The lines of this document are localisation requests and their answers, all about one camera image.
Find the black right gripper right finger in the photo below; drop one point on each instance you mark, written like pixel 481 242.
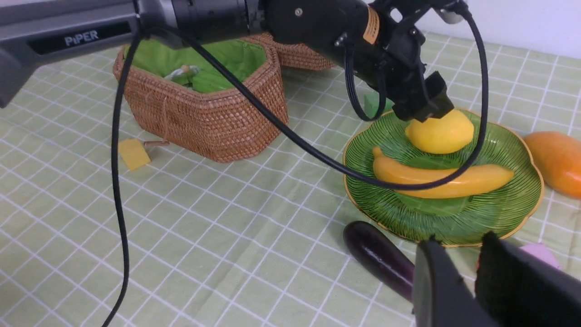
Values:
pixel 518 290

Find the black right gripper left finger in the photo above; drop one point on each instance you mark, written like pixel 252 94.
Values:
pixel 440 296

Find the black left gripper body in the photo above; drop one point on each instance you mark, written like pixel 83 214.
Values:
pixel 393 44

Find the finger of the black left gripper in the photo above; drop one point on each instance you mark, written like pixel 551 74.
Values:
pixel 428 97

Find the yellow plastic lemon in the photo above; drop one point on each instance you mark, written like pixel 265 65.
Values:
pixel 446 135

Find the purple plastic eggplant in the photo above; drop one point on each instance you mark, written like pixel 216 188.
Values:
pixel 376 253

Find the yellow plastic banana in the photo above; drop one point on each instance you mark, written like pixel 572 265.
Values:
pixel 476 180

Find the orange plastic mango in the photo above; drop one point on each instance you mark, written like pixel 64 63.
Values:
pixel 558 158

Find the green plastic bitter gourd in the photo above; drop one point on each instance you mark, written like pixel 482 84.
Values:
pixel 209 81

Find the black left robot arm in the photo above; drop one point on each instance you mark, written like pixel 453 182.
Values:
pixel 39 33

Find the green wooden cube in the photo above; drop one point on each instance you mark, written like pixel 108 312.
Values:
pixel 371 104

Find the lilac wooden cube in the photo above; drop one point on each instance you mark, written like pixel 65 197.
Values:
pixel 541 252

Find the green glass leaf plate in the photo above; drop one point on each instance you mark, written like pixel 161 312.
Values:
pixel 456 222

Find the woven wicker basket lid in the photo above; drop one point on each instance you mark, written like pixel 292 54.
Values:
pixel 297 56

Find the brown woven wicker basket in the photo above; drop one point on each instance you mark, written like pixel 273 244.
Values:
pixel 222 126

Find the yellow wooden block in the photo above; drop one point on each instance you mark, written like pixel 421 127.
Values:
pixel 133 154

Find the white drawstring with bead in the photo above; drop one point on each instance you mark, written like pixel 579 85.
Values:
pixel 183 75

